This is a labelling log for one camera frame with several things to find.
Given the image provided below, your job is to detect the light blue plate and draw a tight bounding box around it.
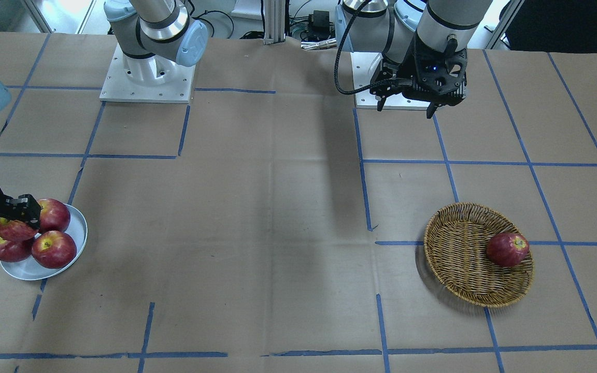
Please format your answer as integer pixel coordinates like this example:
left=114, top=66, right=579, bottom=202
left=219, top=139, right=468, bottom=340
left=0, top=204, right=88, bottom=281

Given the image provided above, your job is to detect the woven wicker basket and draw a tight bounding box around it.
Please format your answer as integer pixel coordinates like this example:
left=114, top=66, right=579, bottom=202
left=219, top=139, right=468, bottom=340
left=423, top=202, right=535, bottom=308

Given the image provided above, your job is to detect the red apple plate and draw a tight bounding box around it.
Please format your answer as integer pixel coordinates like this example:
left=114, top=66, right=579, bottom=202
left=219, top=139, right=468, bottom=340
left=32, top=231, right=77, bottom=269
left=37, top=198, right=70, bottom=234
left=0, top=237, right=35, bottom=263

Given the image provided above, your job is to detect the red apple plate front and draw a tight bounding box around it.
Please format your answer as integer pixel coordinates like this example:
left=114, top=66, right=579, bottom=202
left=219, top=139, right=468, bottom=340
left=32, top=231, right=77, bottom=269

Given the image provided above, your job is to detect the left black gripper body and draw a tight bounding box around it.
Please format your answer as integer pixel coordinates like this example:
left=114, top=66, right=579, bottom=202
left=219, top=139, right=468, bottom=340
left=370, top=36, right=467, bottom=108

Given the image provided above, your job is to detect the aluminium frame post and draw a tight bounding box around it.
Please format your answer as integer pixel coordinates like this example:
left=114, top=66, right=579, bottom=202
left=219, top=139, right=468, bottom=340
left=260, top=1, right=289, bottom=45

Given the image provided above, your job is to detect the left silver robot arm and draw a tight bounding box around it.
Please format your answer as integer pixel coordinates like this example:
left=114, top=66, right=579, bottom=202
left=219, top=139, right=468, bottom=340
left=333, top=1, right=491, bottom=119

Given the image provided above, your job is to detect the dark red apple basket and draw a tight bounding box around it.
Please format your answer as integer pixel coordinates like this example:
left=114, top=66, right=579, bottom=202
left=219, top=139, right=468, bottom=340
left=486, top=232, right=530, bottom=267

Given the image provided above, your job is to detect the red apple yellowish side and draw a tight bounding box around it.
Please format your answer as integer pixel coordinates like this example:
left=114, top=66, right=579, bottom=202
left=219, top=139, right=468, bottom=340
left=0, top=217, right=39, bottom=242

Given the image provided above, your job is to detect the black corrugated cable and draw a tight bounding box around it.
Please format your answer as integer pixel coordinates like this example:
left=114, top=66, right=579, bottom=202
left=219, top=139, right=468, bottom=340
left=334, top=0, right=385, bottom=96

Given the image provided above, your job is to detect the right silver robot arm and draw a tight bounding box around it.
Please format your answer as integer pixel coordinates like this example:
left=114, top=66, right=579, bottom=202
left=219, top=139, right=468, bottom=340
left=0, top=1, right=208, bottom=229

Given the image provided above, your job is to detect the red apple plate back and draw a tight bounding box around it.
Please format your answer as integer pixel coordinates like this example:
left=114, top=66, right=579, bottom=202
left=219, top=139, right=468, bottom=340
left=37, top=198, right=70, bottom=234

